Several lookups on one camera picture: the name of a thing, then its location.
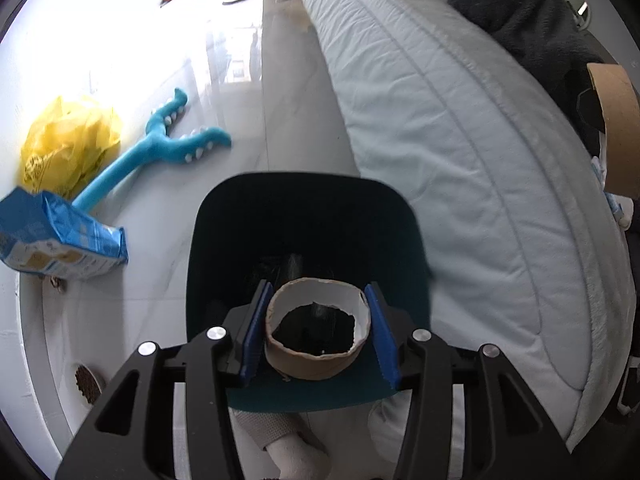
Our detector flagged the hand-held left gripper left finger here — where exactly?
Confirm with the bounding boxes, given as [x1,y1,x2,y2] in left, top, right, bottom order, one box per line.
[54,280,275,480]

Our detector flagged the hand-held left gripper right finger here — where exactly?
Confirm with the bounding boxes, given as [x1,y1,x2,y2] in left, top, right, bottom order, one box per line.
[364,282,573,480]

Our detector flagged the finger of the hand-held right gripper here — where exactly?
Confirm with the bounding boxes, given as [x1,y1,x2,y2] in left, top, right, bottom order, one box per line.
[576,86,607,133]

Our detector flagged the wide brown cardboard roll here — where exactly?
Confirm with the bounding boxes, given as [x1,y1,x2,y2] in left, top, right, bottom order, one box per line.
[586,61,640,196]

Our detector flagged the cardboard tape ring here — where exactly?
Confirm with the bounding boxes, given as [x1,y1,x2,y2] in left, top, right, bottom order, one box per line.
[264,277,373,381]

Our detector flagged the dark teal trash bin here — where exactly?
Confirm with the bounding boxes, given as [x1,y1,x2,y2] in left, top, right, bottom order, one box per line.
[185,172,434,413]

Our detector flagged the blue cartoon tissue packet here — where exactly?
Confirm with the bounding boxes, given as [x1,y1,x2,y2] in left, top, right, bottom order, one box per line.
[591,155,629,232]

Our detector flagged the person's left foot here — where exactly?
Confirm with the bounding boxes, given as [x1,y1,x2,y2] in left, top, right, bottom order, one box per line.
[234,407,332,480]

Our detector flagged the dark grey fleece blanket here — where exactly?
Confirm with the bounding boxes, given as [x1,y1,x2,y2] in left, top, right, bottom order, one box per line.
[425,0,610,128]

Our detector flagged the bed with light grey cover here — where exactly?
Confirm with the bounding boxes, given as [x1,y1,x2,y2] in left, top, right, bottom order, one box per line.
[270,0,640,456]

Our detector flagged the bowl of brown kibble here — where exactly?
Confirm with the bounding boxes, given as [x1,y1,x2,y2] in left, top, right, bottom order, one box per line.
[72,362,104,406]

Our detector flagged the teal toothed grabber toy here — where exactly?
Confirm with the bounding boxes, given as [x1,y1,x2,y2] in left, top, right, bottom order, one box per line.
[72,88,233,211]

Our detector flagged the blue printed bag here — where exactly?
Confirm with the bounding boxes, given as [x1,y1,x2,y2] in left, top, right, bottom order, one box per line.
[0,186,130,281]

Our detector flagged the yellow plastic bag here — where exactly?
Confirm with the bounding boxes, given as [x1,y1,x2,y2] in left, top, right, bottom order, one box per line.
[20,96,124,199]

